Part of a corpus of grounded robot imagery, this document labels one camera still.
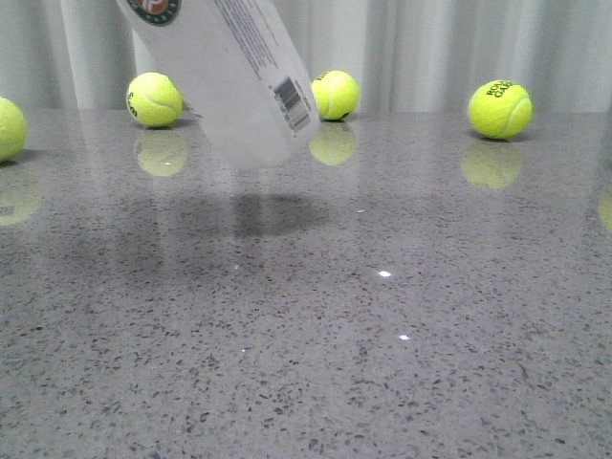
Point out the white blue tennis ball can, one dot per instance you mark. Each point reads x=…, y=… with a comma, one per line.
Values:
x=239, y=72

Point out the yellow tennis ball centre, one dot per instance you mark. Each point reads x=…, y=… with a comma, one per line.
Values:
x=337, y=94

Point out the yellow tennis ball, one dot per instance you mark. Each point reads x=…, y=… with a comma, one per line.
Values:
x=13, y=130
x=153, y=100
x=337, y=94

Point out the yellow tennis ball Roland Garros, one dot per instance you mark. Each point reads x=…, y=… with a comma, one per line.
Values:
x=500, y=109

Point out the yellow tennis ball far left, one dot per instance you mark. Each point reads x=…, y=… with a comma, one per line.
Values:
x=13, y=130

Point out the grey pleated curtain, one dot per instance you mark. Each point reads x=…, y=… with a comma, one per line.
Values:
x=407, y=56

